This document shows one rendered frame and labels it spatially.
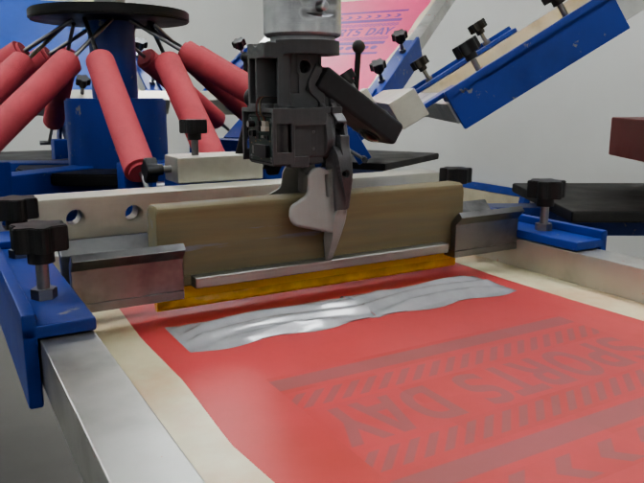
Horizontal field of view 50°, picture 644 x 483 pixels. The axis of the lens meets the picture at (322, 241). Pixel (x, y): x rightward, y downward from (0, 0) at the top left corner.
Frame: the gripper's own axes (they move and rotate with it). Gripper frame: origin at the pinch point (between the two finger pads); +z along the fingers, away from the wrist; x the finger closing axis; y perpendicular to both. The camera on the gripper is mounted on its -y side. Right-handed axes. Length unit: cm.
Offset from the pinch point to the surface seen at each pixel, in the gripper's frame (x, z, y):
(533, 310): 16.0, 5.3, -14.3
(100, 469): 30.3, 2.0, 29.3
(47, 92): -66, -15, 16
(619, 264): 16.9, 2.1, -25.3
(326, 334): 12.1, 5.3, 6.5
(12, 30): -190, -35, 7
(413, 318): 12.3, 5.3, -2.7
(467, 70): -69, -20, -79
